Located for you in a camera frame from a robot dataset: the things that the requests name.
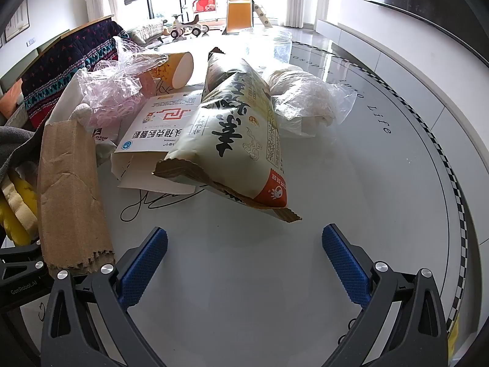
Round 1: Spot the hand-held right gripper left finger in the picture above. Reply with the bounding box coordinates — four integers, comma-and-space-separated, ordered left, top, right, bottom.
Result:
40, 226, 169, 367

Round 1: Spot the bench with red quilt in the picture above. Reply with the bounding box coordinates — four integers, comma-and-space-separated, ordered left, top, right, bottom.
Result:
21, 20, 131, 129

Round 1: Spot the white medicine box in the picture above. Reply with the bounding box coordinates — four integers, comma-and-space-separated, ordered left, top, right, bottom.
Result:
111, 91, 204, 194

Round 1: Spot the wall-mounted television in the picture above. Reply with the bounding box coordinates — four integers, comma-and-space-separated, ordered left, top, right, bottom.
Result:
362, 0, 489, 66

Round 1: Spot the grey green sofa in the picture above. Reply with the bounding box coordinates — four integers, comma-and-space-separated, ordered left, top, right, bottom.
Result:
0, 27, 71, 128

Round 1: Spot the white plastic bag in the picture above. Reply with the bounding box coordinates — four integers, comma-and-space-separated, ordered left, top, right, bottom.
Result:
263, 65, 358, 137

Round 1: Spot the yellow soft object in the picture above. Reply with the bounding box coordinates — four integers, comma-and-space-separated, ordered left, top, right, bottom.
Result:
0, 171, 39, 246

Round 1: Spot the brown cardboard piece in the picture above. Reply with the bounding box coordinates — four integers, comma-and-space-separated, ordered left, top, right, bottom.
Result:
37, 120, 116, 278

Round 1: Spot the beige patterned cushion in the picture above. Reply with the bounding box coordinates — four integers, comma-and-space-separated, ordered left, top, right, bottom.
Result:
125, 19, 167, 45

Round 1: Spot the yellow toy slide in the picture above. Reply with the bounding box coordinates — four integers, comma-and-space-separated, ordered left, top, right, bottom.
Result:
225, 0, 274, 34

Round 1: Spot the clear plastic jar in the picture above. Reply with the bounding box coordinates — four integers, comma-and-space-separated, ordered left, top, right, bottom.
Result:
239, 28, 293, 64

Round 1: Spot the white ride-on toy plane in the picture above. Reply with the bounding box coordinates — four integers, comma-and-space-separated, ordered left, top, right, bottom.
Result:
167, 14, 209, 41

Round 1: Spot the yellow paper cup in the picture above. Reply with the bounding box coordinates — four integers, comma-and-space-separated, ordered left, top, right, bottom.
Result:
150, 51, 196, 89

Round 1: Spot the orange cushion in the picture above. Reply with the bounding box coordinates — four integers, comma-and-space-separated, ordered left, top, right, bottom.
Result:
0, 79, 25, 120

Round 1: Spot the beige snack bag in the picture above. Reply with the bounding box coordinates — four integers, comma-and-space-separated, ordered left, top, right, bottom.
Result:
153, 47, 303, 225

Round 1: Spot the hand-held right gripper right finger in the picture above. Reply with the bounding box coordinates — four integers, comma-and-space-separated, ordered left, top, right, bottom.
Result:
322, 224, 448, 367

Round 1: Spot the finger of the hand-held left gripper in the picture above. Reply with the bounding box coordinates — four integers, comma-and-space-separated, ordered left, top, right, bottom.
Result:
0, 239, 52, 311

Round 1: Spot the framed wall picture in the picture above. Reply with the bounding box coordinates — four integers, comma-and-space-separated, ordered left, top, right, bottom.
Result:
3, 0, 31, 43

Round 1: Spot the pinkish clear plastic bag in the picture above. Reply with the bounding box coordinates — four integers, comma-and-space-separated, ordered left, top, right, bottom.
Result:
76, 36, 169, 131

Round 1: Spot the white low cabinet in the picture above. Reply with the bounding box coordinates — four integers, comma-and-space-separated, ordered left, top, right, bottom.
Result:
315, 18, 489, 124

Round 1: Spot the grey cloth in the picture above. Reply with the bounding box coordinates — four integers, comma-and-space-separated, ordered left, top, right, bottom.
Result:
0, 124, 45, 179

